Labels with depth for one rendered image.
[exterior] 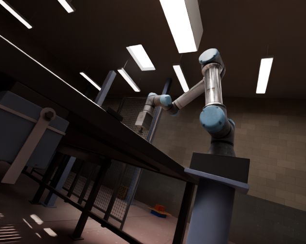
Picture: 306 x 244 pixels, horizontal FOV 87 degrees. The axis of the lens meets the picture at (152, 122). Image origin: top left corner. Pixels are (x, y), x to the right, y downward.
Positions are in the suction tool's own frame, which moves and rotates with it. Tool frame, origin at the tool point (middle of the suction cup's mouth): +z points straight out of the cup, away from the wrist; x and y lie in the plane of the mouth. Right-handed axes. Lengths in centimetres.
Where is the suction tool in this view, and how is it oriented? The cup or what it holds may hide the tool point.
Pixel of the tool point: (139, 133)
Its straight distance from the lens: 111.1
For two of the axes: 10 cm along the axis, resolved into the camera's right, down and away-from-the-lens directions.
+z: -3.1, 8.9, -3.3
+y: -5.5, -4.5, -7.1
